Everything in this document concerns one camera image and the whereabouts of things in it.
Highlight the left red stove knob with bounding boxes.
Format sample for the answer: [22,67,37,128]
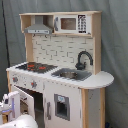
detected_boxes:
[13,77,18,83]

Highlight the wooden toy kitchen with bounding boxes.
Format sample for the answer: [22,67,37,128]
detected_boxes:
[7,11,114,128]

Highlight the white cabinet door dispenser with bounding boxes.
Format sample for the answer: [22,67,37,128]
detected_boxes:
[44,82,82,128]

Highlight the right red stove knob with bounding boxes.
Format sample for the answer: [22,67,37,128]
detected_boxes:
[31,81,37,88]

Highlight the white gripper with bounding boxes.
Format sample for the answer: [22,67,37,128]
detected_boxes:
[0,91,20,124]

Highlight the black toy faucet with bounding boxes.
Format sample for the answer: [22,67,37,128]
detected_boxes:
[75,51,93,70]

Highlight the grey range hood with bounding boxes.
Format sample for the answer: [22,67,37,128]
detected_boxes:
[24,16,52,34]

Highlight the white oven door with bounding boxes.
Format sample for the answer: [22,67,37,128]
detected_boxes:
[11,85,35,117]

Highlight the black stovetop red burners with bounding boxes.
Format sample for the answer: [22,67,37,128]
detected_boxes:
[18,62,55,73]

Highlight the grey metal sink basin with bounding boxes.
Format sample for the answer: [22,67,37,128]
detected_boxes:
[52,68,92,81]

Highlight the white toy microwave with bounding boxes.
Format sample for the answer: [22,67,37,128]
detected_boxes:
[54,14,91,34]

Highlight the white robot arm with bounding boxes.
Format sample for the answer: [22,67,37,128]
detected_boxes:
[0,91,38,128]

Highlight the red stove knob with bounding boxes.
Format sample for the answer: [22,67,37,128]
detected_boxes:
[31,81,37,88]
[13,77,18,83]

